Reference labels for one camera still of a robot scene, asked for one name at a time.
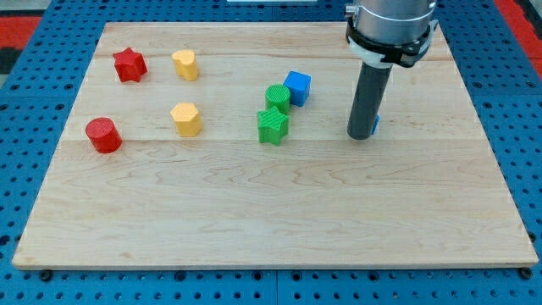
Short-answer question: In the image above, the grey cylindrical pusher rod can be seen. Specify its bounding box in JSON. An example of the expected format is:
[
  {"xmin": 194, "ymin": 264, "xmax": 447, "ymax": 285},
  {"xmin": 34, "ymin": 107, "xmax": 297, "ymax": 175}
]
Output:
[{"xmin": 347, "ymin": 64, "xmax": 391, "ymax": 140}]

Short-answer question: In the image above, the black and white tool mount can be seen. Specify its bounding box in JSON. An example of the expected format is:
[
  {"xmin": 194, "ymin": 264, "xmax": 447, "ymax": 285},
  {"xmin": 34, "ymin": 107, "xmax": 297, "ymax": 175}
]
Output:
[{"xmin": 346, "ymin": 19, "xmax": 439, "ymax": 69}]

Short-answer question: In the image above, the blue triangle block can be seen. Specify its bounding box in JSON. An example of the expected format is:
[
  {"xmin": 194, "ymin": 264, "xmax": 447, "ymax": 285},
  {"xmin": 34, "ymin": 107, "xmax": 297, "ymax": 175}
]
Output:
[{"xmin": 371, "ymin": 114, "xmax": 380, "ymax": 136}]

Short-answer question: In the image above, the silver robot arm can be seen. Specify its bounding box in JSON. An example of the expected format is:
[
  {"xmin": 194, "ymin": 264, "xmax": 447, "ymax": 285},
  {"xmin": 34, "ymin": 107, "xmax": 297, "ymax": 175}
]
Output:
[{"xmin": 345, "ymin": 0, "xmax": 438, "ymax": 140}]

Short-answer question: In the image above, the blue cube block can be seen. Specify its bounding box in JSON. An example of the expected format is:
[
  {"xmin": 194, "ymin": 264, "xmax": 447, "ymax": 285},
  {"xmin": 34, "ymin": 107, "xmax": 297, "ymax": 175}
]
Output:
[{"xmin": 283, "ymin": 71, "xmax": 312, "ymax": 107}]

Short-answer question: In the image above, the green cylinder block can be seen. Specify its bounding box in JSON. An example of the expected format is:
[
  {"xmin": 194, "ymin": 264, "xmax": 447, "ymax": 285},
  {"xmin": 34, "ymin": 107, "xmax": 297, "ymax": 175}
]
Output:
[{"xmin": 265, "ymin": 84, "xmax": 290, "ymax": 115}]

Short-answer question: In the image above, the green star block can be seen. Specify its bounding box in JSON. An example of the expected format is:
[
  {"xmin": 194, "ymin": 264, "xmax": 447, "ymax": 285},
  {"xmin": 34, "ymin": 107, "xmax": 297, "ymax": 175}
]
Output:
[{"xmin": 257, "ymin": 106, "xmax": 289, "ymax": 146}]

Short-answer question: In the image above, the wooden board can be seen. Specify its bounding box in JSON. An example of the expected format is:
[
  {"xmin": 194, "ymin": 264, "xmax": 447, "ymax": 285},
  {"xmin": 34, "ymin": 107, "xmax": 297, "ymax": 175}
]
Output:
[{"xmin": 13, "ymin": 22, "xmax": 539, "ymax": 270}]

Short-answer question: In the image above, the yellow hexagon block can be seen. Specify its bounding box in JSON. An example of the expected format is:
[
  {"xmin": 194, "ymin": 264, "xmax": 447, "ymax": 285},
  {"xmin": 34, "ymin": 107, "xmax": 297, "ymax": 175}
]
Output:
[{"xmin": 170, "ymin": 103, "xmax": 202, "ymax": 137}]

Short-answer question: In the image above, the yellow heart block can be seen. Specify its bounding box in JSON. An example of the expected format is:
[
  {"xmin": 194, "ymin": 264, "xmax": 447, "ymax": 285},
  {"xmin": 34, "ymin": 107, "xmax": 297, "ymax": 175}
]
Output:
[{"xmin": 171, "ymin": 49, "xmax": 199, "ymax": 81}]

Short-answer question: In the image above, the red star block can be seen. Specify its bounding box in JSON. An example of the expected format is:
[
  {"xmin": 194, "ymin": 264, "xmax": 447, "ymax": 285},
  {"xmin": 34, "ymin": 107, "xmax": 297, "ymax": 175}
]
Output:
[{"xmin": 113, "ymin": 47, "xmax": 147, "ymax": 82}]

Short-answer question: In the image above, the red cylinder block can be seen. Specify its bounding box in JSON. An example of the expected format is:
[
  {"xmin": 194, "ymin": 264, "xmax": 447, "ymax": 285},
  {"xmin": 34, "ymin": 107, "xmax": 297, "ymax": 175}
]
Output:
[{"xmin": 85, "ymin": 117, "xmax": 122, "ymax": 153}]

